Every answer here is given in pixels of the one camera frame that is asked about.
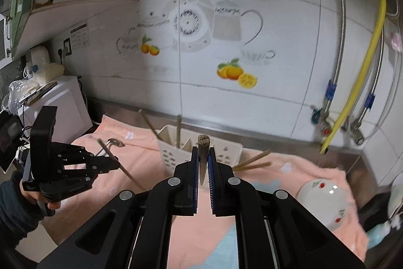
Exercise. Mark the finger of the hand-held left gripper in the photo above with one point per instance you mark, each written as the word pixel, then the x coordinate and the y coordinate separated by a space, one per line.
pixel 85 176
pixel 78 153

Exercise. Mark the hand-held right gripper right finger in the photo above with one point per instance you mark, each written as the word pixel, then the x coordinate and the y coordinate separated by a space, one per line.
pixel 212 193

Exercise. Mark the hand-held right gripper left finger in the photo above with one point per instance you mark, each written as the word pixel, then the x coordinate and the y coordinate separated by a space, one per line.
pixel 195 193

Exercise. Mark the single brown chopstick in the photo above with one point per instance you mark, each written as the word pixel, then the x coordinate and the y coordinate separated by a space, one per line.
pixel 203 155
pixel 130 177

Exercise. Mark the beige plastic utensil holder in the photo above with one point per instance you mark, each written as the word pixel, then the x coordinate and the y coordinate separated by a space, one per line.
pixel 170 158

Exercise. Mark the bunch of wooden chopsticks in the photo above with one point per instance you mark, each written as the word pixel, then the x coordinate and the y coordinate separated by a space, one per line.
pixel 178 133

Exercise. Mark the person's left forearm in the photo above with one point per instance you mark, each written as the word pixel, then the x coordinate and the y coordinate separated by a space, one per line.
pixel 15 212

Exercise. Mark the person's left hand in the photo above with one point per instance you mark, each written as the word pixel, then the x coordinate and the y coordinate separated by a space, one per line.
pixel 30 195

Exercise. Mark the black mounted display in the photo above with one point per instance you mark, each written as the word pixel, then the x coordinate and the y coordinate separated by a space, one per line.
pixel 8 136

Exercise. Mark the long metal spoon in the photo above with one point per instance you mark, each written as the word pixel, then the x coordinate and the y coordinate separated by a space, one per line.
pixel 115 142

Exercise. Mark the white microwave oven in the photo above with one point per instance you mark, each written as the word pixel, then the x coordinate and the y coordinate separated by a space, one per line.
pixel 69 105

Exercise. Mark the peach printed towel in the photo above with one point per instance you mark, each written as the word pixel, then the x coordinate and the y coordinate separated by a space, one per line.
pixel 201 240

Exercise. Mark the clear plastic bag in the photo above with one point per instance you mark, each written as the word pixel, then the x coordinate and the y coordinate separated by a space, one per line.
pixel 19 89

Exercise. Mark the white kitchen appliance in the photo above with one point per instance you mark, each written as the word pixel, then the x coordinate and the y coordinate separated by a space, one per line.
pixel 39 58

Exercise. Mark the white floral dish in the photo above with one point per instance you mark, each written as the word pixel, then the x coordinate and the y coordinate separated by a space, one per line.
pixel 321 202

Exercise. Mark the metal water valve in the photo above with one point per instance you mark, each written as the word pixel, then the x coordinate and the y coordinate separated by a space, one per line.
pixel 357 130

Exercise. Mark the light blue bottle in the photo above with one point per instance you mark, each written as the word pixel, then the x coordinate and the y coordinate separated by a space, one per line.
pixel 377 234

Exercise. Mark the white rice paddle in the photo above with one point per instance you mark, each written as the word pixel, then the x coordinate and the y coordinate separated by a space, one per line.
pixel 397 199

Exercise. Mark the pink hanging tag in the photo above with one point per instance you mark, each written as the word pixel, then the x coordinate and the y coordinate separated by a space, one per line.
pixel 397 41

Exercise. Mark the wall socket with plug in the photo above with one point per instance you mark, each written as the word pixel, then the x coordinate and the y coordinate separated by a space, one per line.
pixel 61 55

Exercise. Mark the black wall socket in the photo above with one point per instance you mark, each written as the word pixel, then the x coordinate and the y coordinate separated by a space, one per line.
pixel 67 46

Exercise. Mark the white wall label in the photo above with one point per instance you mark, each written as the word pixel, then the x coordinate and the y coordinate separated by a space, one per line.
pixel 79 35

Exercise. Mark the green wall cabinet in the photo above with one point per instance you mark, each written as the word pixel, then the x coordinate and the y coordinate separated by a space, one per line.
pixel 22 4

